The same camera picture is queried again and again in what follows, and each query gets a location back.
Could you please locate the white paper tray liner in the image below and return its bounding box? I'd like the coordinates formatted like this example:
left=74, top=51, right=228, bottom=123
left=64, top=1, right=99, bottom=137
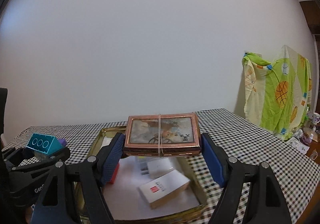
left=103, top=156, right=199, bottom=221

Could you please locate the white power adapter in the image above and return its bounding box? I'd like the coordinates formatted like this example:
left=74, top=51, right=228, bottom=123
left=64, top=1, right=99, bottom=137
left=137, top=157, right=175, bottom=179

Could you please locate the blue toy building block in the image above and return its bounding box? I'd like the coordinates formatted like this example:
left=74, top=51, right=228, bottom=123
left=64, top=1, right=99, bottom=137
left=27, top=133, right=63, bottom=161

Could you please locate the white note pad block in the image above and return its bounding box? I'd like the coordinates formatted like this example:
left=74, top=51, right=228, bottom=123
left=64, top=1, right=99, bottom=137
left=138, top=170, right=190, bottom=209

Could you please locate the green patterned hanging cloth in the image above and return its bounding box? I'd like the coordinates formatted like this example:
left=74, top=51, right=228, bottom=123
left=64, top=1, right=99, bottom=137
left=242, top=45, right=312, bottom=141

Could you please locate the red toy building block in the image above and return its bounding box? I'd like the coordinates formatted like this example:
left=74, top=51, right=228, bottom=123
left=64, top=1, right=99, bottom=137
left=107, top=163, right=119, bottom=184

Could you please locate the purple cube block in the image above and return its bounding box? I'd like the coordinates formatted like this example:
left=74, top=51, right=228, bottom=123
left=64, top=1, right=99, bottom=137
left=58, top=138, right=67, bottom=147

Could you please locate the copper framed card box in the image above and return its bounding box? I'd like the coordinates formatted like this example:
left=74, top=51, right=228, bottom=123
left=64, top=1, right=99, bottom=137
left=124, top=112, right=201, bottom=157

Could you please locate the white mug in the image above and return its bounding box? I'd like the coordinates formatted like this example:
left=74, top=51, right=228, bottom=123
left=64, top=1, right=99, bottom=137
left=310, top=112, right=320, bottom=125

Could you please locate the checkered tablecloth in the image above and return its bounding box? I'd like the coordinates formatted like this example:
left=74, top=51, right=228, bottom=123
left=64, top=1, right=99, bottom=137
left=6, top=108, right=319, bottom=223

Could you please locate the gold metal tin tray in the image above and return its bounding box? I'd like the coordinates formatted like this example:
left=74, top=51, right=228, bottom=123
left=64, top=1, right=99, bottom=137
left=75, top=125, right=208, bottom=222

